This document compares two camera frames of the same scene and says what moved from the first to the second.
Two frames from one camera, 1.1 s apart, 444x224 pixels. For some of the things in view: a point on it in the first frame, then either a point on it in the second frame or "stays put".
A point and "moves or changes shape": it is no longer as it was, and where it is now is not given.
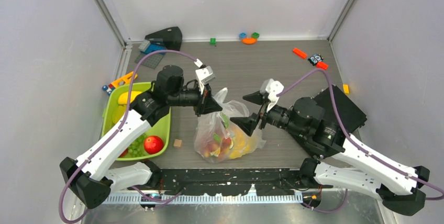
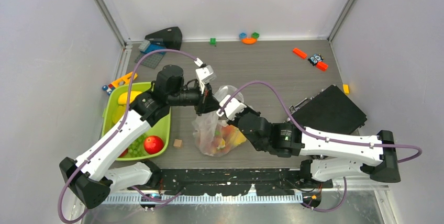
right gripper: x=257 y=98 to x=234 y=120
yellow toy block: x=346 y=89 stays put
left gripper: x=207 y=103 stays put
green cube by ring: x=255 y=35 stays put
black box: x=353 y=118 stays put
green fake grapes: x=137 y=148 stays put
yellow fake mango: x=243 y=144 to x=234 y=137
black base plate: x=229 y=181 stays put
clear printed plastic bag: x=217 y=138 moves or changes shape
